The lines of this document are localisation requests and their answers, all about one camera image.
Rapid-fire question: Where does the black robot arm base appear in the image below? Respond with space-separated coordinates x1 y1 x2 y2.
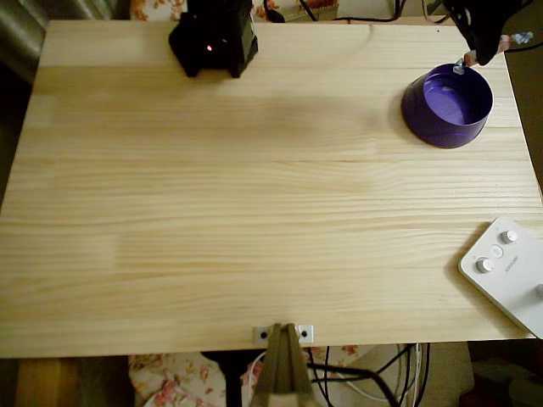
168 0 260 80

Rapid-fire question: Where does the purple bowl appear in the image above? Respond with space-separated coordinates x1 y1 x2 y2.
400 63 495 149

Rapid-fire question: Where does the white control box with knobs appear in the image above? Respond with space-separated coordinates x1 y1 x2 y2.
457 216 543 340

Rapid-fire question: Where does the black stand pole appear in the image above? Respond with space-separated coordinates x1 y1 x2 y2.
199 350 266 407

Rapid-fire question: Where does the grey curtain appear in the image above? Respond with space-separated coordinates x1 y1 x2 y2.
0 0 128 84

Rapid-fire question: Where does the floral patterned cloth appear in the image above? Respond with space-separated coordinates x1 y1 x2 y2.
128 352 228 407

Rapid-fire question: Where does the long thin black cable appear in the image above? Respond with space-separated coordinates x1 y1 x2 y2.
298 0 446 23

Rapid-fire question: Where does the thick black cable with plug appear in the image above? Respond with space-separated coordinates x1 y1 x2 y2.
261 0 286 24

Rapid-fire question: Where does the white mounting bracket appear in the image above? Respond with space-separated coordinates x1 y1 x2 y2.
253 324 316 344

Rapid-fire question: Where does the black cable under table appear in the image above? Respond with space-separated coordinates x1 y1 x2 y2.
305 343 432 407

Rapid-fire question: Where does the olive camera stand arm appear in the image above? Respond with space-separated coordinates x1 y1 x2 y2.
252 322 318 407

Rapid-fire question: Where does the white cable under table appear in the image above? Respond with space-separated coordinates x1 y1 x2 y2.
240 343 422 404

